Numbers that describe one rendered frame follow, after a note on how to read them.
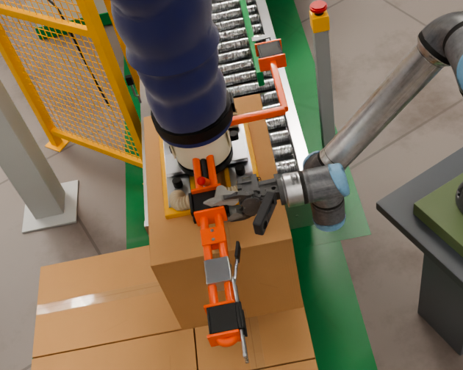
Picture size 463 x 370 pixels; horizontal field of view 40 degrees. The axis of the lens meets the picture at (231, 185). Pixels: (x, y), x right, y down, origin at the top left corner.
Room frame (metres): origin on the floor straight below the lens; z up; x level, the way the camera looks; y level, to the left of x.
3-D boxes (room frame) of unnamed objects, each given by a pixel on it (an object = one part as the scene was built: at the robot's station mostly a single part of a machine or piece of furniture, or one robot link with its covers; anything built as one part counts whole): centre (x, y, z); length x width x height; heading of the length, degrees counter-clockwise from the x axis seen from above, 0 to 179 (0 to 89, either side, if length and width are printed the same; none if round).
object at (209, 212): (1.09, 0.07, 1.24); 0.10 x 0.08 x 0.06; 86
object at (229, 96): (1.34, 0.05, 1.37); 0.23 x 0.23 x 0.04
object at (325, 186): (1.06, -0.24, 1.24); 0.12 x 0.09 x 0.10; 86
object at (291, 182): (1.07, -0.15, 1.25); 0.09 x 0.05 x 0.10; 176
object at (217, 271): (0.88, 0.09, 1.23); 0.07 x 0.07 x 0.04; 86
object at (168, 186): (1.35, 0.15, 1.15); 0.34 x 0.10 x 0.05; 176
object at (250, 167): (1.34, -0.04, 1.15); 0.34 x 0.10 x 0.05; 176
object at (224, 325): (0.74, 0.10, 1.24); 0.08 x 0.07 x 0.05; 176
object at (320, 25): (2.12, -0.52, 0.50); 0.07 x 0.07 x 1.00; 86
